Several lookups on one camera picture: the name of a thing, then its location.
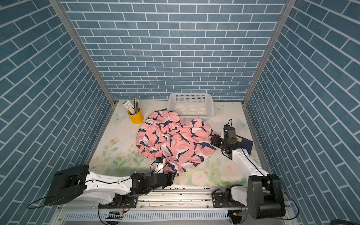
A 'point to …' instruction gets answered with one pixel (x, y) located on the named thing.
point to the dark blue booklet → (246, 144)
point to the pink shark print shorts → (183, 146)
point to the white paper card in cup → (131, 108)
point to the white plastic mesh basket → (192, 105)
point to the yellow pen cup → (136, 118)
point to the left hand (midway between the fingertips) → (173, 177)
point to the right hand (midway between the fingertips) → (215, 139)
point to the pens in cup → (136, 103)
